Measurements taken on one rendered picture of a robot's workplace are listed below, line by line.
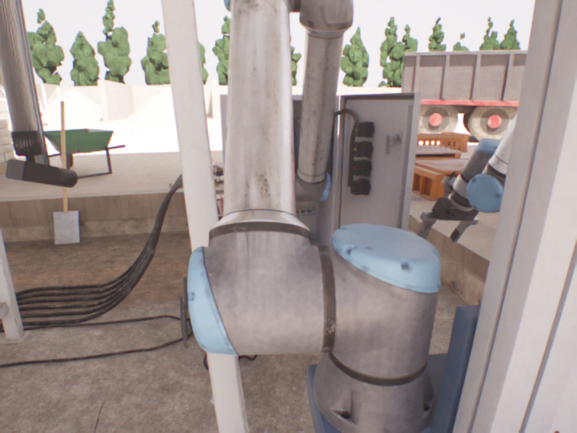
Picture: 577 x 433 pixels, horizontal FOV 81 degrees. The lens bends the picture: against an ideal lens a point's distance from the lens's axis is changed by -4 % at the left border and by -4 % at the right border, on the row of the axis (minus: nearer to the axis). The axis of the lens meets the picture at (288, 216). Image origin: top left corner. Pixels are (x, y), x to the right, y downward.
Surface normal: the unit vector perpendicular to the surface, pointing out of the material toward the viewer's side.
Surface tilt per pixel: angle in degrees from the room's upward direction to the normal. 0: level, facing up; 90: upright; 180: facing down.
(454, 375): 90
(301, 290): 48
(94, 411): 0
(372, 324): 87
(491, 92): 90
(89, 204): 90
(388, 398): 70
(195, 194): 81
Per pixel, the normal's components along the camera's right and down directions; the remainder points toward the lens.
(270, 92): 0.36, -0.28
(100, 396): 0.00, -0.95
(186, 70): 0.19, 0.15
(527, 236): -0.99, 0.03
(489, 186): -0.88, 0.22
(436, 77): -0.37, 0.29
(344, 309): 0.04, -0.02
